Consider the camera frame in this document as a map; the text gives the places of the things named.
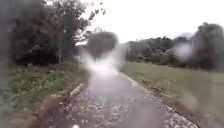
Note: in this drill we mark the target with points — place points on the grass field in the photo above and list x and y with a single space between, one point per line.
180 83

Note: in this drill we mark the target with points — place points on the distant row of trees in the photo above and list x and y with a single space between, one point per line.
160 50

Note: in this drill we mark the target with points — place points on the robot's own part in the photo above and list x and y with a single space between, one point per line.
76 126

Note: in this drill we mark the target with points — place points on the wood of trees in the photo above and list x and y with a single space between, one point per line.
43 33

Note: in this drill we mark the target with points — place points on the grey asphalt path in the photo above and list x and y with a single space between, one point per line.
113 103

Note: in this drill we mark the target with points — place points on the grass verge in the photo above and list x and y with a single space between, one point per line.
30 86

